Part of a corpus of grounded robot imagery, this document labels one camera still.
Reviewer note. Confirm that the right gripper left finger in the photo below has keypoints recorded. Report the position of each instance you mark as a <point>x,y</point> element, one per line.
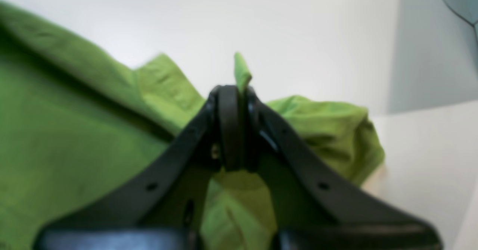
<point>161,207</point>

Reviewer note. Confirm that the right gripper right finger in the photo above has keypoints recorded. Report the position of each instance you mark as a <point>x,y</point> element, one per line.
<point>315,207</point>

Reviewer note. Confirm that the green T-shirt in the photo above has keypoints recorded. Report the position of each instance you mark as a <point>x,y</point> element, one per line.
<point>75,123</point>

